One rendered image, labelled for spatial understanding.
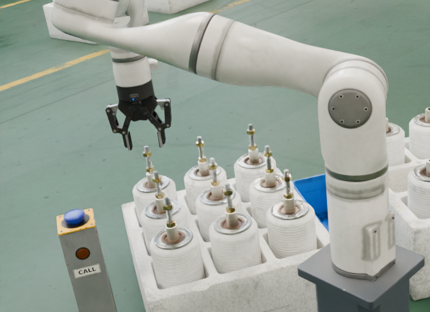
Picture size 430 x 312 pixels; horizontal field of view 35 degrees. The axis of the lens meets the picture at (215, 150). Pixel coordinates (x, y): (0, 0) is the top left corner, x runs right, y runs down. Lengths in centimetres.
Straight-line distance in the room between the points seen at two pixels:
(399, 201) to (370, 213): 49
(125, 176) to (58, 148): 38
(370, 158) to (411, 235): 48
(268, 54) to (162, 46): 15
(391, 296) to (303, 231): 30
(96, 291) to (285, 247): 38
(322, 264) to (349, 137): 25
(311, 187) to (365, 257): 71
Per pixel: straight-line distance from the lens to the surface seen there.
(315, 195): 177
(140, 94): 141
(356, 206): 102
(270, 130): 232
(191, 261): 131
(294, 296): 138
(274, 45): 99
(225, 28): 98
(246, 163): 155
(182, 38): 98
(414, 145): 171
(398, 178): 166
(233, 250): 132
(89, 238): 131
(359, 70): 96
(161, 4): 400
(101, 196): 207
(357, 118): 95
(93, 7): 103
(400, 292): 113
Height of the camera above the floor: 96
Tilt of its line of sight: 26 degrees down
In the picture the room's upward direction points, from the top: 8 degrees counter-clockwise
